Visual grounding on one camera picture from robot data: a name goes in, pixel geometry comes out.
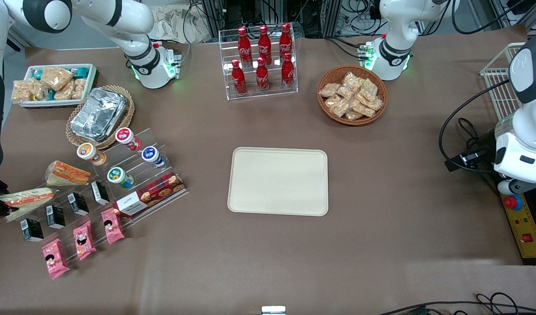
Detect triangle sandwich long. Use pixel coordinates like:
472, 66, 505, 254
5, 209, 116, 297
0, 187, 57, 222

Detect wrapped triangle sandwich short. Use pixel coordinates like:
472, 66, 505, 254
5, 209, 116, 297
45, 161, 92, 189

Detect beige rectangular tray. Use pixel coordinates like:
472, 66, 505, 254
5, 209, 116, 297
227, 147, 329, 217

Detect small black drink carton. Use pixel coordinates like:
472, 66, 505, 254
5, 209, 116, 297
91, 181, 110, 206
20, 218, 44, 242
46, 205, 66, 229
67, 192, 90, 216

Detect pink snack packet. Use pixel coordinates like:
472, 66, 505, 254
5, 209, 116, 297
73, 220, 97, 261
42, 239, 70, 280
101, 208, 125, 245

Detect yellow emergency stop box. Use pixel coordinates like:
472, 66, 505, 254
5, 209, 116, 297
500, 192, 536, 265

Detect puffed rice snack pack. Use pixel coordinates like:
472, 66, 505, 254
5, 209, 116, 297
54, 83, 75, 101
41, 66, 74, 91
28, 79, 48, 101
71, 78, 87, 100
11, 80, 31, 103

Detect orange lid yogurt cup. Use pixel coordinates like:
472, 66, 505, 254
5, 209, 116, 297
77, 143, 107, 166

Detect green lid yogurt cup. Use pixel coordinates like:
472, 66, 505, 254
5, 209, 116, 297
107, 167, 134, 189

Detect stacked foil containers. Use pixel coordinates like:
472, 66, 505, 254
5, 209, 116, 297
70, 87, 128, 141

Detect red lid yogurt cup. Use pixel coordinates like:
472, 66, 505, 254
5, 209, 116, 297
115, 127, 143, 151

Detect white rectangular snack bin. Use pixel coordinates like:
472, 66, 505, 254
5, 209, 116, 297
12, 64, 97, 108

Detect clear acrylic stepped display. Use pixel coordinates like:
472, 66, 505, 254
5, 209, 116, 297
10, 128, 190, 259

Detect brown paper table cover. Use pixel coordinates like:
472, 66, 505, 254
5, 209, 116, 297
0, 24, 536, 315

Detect oval wicker basket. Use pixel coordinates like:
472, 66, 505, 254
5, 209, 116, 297
66, 85, 135, 150

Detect red tartan cookie box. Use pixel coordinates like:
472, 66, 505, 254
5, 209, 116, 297
113, 172, 186, 218

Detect blue lid yogurt cup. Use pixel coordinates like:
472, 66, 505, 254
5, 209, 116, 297
141, 146, 166, 169

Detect round wicker basket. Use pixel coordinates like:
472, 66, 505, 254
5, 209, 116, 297
317, 65, 389, 126

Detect red cola bottle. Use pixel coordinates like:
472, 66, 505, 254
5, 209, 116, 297
237, 26, 252, 67
231, 59, 247, 95
258, 24, 272, 65
279, 23, 293, 62
256, 57, 270, 92
281, 52, 295, 89

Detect crumpled beige cloth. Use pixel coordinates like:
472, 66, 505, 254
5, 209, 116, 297
153, 5, 212, 44

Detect clear acrylic bottle rack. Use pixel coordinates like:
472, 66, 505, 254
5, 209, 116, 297
219, 24, 299, 101

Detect black cable connector block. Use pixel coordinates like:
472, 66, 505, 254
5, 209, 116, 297
445, 149, 492, 172

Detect white wire basket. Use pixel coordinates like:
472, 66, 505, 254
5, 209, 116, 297
480, 42, 526, 121

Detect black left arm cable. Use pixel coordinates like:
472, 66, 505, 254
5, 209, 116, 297
439, 79, 513, 175

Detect black floor cables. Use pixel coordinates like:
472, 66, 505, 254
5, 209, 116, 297
377, 292, 536, 315

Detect aluminium frame rack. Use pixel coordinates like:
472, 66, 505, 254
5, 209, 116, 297
200, 0, 382, 39

